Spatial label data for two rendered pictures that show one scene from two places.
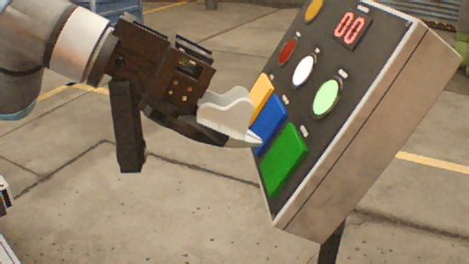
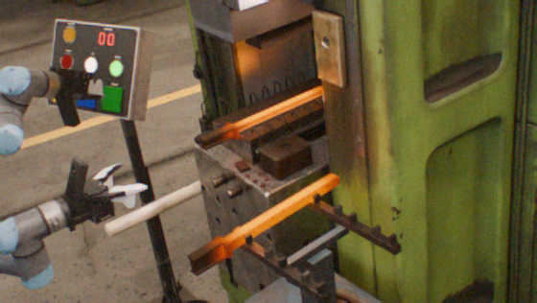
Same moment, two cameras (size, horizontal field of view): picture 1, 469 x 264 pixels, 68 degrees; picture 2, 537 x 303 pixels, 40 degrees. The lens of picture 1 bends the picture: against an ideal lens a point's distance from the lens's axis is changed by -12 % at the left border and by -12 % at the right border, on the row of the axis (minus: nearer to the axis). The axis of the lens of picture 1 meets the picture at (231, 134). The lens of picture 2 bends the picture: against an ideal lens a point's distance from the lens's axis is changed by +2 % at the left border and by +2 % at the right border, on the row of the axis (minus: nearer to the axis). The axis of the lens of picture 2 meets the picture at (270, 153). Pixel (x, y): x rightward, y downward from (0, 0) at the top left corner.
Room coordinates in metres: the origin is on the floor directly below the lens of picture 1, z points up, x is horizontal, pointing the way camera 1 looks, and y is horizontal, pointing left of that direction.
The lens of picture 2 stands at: (-1.24, 1.26, 1.94)
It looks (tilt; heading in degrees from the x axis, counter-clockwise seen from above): 30 degrees down; 309
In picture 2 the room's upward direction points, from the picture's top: 8 degrees counter-clockwise
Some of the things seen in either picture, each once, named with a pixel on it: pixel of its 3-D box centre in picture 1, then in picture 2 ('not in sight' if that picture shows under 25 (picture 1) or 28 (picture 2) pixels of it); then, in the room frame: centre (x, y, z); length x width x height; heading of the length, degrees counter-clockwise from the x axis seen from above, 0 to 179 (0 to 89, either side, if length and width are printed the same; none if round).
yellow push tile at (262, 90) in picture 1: (258, 99); not in sight; (0.62, -0.05, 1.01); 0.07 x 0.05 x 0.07; 6
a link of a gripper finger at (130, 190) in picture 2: not in sight; (129, 197); (0.01, 0.28, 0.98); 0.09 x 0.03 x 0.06; 35
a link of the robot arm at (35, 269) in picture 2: not in sight; (28, 263); (0.17, 0.50, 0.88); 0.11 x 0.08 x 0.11; 12
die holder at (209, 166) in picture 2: not in sight; (313, 193); (-0.15, -0.27, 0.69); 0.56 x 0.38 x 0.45; 71
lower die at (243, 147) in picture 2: not in sight; (290, 112); (-0.09, -0.28, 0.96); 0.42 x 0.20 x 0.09; 71
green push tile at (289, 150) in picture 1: (284, 160); (113, 99); (0.42, -0.07, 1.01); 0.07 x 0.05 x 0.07; 6
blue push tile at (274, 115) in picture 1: (269, 126); (88, 95); (0.52, -0.06, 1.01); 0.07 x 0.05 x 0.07; 6
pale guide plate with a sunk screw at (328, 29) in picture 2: not in sight; (330, 48); (-0.37, -0.10, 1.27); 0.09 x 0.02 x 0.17; 161
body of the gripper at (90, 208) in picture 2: not in sight; (85, 204); (0.10, 0.35, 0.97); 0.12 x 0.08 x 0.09; 71
